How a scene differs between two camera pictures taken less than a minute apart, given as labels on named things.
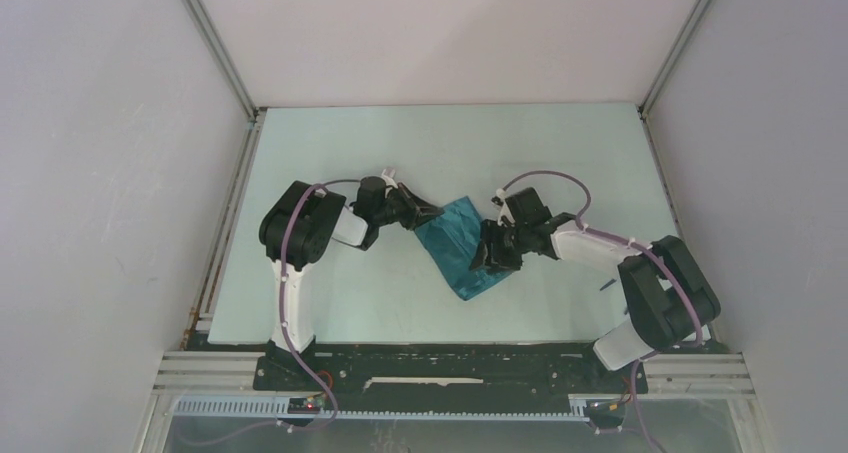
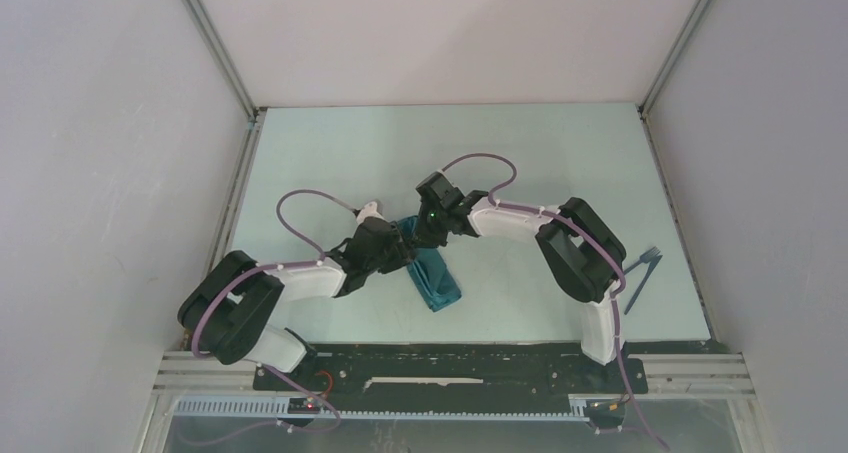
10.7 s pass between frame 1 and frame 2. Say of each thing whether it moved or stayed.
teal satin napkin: moved
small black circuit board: stayed
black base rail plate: stayed
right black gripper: moved
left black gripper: moved
